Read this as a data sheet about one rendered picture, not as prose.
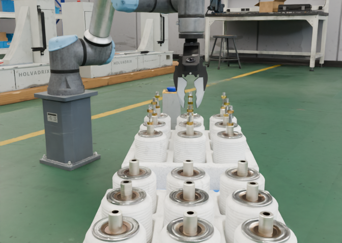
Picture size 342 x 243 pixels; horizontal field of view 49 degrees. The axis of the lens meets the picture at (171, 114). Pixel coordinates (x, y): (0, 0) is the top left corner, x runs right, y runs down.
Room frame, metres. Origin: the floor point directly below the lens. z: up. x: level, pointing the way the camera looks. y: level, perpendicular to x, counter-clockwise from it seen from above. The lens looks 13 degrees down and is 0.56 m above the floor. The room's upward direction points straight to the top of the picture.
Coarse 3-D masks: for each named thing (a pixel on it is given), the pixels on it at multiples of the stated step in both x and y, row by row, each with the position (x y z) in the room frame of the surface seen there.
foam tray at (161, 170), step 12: (132, 144) 1.21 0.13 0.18; (132, 156) 1.09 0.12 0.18; (168, 156) 1.09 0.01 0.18; (252, 156) 1.09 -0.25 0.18; (156, 168) 1.01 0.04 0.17; (168, 168) 1.01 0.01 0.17; (204, 168) 1.01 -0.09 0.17; (216, 168) 1.01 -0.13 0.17; (228, 168) 1.00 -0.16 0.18; (252, 168) 1.00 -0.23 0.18; (156, 180) 1.01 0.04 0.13; (216, 180) 1.01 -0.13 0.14
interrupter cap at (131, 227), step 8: (96, 224) 0.55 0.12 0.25; (104, 224) 0.55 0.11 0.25; (128, 224) 0.55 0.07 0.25; (136, 224) 0.55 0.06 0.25; (96, 232) 0.53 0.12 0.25; (104, 232) 0.53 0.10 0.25; (120, 232) 0.53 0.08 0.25; (128, 232) 0.53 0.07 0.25; (136, 232) 0.53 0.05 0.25; (104, 240) 0.51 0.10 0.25; (112, 240) 0.51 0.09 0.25; (120, 240) 0.51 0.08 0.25
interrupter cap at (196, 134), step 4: (180, 132) 1.10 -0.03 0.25; (184, 132) 1.10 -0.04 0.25; (196, 132) 1.10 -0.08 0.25; (200, 132) 1.10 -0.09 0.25; (180, 136) 1.06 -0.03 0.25; (184, 136) 1.05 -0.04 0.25; (188, 136) 1.06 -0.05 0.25; (192, 136) 1.06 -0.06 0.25; (196, 136) 1.05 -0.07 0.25; (200, 136) 1.06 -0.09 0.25
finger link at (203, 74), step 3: (204, 66) 1.07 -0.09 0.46; (204, 69) 1.07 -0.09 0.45; (204, 72) 1.07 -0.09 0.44; (201, 75) 1.07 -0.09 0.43; (204, 75) 1.07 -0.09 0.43; (207, 75) 1.07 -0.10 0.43; (204, 78) 1.07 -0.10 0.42; (207, 78) 1.07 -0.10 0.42; (204, 81) 1.07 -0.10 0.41; (204, 84) 1.07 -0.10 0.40; (204, 87) 1.07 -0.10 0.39; (204, 90) 1.07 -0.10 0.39
